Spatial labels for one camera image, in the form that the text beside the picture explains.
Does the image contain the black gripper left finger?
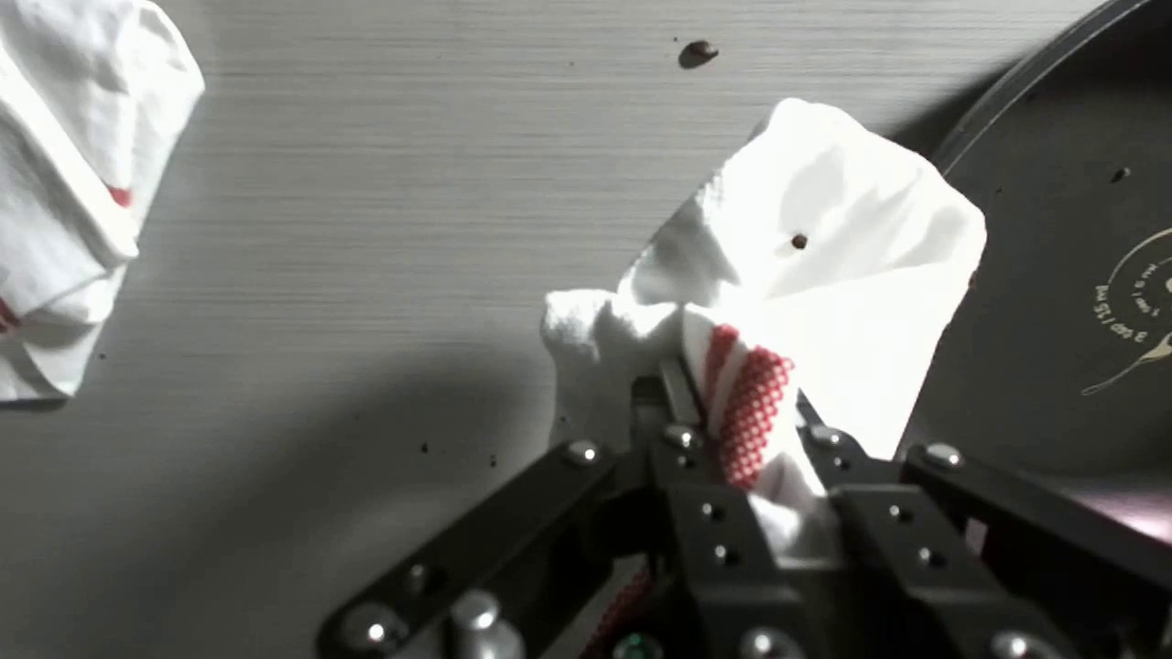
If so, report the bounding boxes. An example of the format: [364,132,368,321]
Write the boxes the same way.
[315,364,788,659]

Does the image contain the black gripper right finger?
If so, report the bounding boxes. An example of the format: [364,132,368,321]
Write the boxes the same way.
[794,397,1172,659]

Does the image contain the small white towel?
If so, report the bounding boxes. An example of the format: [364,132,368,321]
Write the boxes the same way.
[537,97,992,559]

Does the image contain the dark frying pan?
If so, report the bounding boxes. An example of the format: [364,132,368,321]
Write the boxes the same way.
[906,0,1172,548]

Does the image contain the folded white red-striped towel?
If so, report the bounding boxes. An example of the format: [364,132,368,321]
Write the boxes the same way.
[0,0,208,407]

